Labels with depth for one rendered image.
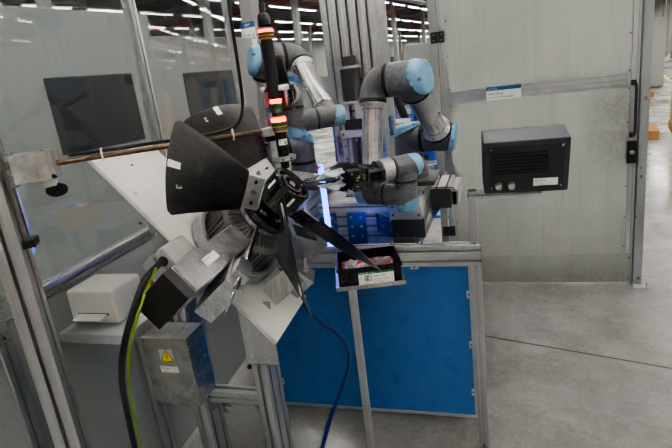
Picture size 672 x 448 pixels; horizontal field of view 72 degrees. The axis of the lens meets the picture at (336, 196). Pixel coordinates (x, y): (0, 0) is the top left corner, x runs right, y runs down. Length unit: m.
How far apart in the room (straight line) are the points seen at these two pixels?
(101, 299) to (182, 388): 0.35
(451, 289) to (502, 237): 1.50
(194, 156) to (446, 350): 1.25
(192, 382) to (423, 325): 0.88
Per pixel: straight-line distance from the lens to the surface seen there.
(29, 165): 1.33
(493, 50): 3.06
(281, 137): 1.35
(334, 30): 2.20
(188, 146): 1.13
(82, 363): 1.78
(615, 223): 3.36
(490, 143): 1.58
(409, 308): 1.86
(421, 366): 1.99
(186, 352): 1.43
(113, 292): 1.53
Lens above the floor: 1.49
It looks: 14 degrees down
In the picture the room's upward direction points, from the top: 7 degrees counter-clockwise
